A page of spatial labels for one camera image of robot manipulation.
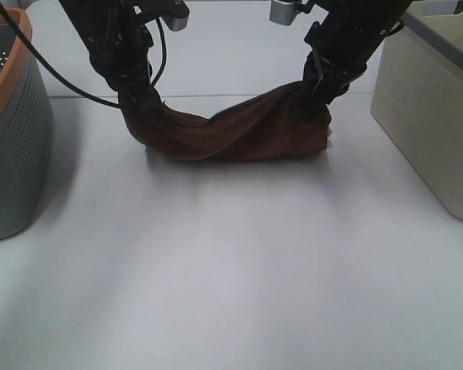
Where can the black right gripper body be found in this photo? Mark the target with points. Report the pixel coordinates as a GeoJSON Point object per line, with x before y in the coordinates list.
{"type": "Point", "coordinates": [322, 79]}

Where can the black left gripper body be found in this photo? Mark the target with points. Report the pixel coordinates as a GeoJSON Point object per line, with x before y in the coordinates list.
{"type": "Point", "coordinates": [120, 57]}

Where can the brown towel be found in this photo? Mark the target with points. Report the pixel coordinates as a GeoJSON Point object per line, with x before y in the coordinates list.
{"type": "Point", "coordinates": [261, 128]}

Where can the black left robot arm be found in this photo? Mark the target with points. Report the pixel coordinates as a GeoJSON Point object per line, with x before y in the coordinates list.
{"type": "Point", "coordinates": [91, 18]}

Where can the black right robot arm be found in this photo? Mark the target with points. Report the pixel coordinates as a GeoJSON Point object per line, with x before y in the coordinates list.
{"type": "Point", "coordinates": [341, 46]}

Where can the beige plastic bin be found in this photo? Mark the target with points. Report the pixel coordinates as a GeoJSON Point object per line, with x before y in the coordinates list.
{"type": "Point", "coordinates": [418, 96]}

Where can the grey perforated basket orange rim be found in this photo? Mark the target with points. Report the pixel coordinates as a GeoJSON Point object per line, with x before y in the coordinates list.
{"type": "Point", "coordinates": [26, 129]}

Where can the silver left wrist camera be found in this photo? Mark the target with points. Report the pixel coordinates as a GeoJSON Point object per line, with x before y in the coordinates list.
{"type": "Point", "coordinates": [175, 14]}

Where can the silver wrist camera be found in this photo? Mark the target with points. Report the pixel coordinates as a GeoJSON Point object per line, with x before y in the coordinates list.
{"type": "Point", "coordinates": [284, 12]}
{"type": "Point", "coordinates": [175, 14]}

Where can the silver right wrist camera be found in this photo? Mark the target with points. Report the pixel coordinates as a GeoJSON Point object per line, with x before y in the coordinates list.
{"type": "Point", "coordinates": [284, 12]}

